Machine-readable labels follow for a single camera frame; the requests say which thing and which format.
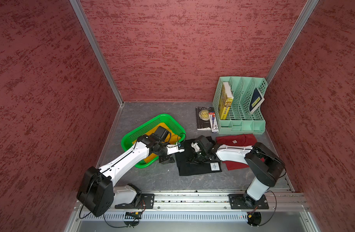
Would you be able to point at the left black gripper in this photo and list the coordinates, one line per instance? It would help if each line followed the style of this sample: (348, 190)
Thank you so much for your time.
(166, 159)

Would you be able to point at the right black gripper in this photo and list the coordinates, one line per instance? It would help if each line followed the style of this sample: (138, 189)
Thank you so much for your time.
(193, 161)

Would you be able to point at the black t-shirt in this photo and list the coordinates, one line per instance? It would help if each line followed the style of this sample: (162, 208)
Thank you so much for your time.
(186, 169)

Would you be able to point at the green plastic basket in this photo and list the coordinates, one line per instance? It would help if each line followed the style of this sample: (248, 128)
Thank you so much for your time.
(138, 151)

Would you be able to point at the red t-shirt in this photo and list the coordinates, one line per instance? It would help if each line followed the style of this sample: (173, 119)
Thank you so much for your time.
(236, 141)

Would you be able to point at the yellow t-shirt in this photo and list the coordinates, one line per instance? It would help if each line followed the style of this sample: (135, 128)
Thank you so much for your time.
(148, 130)

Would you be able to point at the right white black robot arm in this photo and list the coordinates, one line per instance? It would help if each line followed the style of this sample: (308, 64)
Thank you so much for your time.
(265, 165)

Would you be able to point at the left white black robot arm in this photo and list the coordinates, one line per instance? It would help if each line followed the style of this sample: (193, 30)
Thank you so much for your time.
(98, 190)

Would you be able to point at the white red pen box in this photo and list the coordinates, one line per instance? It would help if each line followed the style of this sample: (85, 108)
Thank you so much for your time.
(213, 122)

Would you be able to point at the dark paperback book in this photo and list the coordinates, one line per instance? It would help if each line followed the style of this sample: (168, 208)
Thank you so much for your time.
(202, 118)

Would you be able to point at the yellow book in organizer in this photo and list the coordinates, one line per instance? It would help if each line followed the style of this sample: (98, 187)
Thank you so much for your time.
(226, 99)

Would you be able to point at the mint green file organizer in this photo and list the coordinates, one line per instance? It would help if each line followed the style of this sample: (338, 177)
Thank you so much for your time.
(239, 119)

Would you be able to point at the dark blue book in organizer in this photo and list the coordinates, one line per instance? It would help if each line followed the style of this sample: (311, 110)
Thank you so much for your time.
(256, 100)

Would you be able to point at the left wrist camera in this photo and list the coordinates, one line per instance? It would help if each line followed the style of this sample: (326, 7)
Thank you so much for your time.
(177, 148)

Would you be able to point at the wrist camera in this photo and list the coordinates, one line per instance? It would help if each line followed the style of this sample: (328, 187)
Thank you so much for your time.
(177, 148)
(196, 147)

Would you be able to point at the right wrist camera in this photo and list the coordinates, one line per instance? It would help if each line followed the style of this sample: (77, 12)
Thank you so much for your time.
(196, 147)

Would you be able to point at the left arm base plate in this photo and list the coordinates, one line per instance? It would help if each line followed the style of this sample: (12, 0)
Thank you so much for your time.
(143, 201)

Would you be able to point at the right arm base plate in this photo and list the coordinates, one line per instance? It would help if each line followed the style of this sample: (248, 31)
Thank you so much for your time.
(245, 202)

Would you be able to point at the aluminium front rail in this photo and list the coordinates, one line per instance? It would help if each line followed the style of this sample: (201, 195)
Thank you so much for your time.
(218, 201)

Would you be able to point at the right aluminium corner post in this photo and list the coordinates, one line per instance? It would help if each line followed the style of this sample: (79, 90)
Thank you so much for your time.
(292, 37)

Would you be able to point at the aluminium corner post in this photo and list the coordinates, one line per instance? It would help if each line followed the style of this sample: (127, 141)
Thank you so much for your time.
(81, 16)
(292, 37)

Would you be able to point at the left aluminium corner post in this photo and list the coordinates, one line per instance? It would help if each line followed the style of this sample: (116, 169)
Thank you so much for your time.
(81, 16)

